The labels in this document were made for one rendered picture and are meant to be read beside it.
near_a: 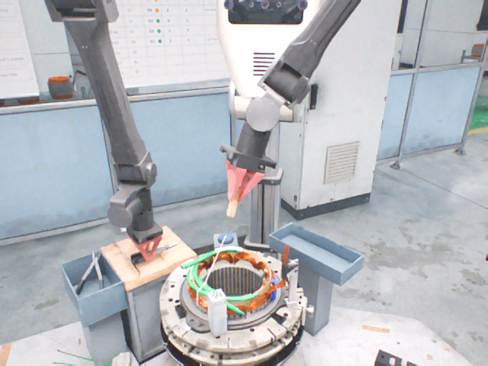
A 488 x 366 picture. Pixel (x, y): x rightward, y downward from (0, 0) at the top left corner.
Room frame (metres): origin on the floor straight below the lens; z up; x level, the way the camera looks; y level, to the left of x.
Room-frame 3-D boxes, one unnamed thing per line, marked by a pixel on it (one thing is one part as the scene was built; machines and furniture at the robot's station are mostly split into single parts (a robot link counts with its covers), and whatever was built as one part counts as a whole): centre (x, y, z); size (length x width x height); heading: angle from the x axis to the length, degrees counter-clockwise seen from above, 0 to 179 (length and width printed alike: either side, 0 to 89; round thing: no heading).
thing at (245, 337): (0.69, 0.03, 1.09); 0.32 x 0.32 x 0.01
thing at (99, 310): (0.79, 0.39, 0.92); 0.17 x 0.11 x 0.28; 37
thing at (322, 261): (0.91, -0.19, 0.92); 0.25 x 0.11 x 0.28; 45
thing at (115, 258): (0.88, 0.27, 1.05); 0.20 x 0.19 x 0.02; 127
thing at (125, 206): (0.79, 0.26, 1.29); 0.11 x 0.09 x 0.12; 169
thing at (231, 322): (0.69, 0.03, 1.05); 0.22 x 0.22 x 0.12
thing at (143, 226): (0.83, 0.26, 1.20); 0.10 x 0.07 x 0.07; 37
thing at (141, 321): (0.88, 0.27, 0.91); 0.19 x 0.19 x 0.26; 37
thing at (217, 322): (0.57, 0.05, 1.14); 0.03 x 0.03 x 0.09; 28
